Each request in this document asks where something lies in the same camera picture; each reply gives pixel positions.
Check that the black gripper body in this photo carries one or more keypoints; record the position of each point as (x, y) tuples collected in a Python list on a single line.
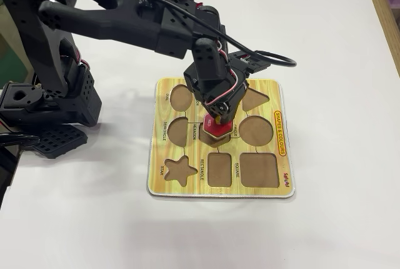
[(225, 109)]

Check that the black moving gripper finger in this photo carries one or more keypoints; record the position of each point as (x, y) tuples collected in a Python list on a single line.
[(216, 112)]

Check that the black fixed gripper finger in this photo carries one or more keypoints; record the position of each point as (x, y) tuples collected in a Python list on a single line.
[(232, 109)]

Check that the red hexagon piece yellow pin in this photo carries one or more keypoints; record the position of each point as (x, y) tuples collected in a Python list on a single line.
[(215, 132)]

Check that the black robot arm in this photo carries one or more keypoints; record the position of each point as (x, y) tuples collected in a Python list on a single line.
[(125, 28)]

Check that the wooden shape puzzle board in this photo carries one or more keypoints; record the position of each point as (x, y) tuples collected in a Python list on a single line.
[(265, 169)]

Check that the wooden edge strip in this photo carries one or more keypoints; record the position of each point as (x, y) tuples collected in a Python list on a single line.
[(384, 15)]

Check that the floral green cushion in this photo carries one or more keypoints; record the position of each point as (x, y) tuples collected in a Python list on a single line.
[(6, 25)]

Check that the black gripper camera module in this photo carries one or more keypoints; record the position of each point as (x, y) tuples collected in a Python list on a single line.
[(253, 62)]

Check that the black grid base plate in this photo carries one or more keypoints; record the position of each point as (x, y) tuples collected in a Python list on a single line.
[(59, 140)]

